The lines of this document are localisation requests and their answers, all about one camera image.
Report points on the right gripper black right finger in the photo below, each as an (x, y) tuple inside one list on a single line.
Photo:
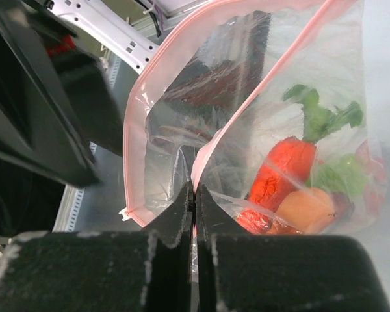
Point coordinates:
[(239, 271)]

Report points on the clear zip top bag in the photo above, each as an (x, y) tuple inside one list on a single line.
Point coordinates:
[(312, 43)]

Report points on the red toy carrot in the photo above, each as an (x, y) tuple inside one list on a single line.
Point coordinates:
[(289, 162)]

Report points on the small orange toy fruit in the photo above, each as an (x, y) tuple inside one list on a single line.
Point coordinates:
[(309, 211)]

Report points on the white slotted cable duct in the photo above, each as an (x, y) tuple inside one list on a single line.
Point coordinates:
[(100, 125)]

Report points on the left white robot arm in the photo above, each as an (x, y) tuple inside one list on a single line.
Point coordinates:
[(98, 20)]

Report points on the green toy grapes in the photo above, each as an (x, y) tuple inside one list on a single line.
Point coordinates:
[(341, 174)]

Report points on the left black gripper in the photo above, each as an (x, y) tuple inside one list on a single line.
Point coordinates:
[(37, 124)]

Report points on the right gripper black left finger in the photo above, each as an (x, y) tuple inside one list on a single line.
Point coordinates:
[(146, 270)]

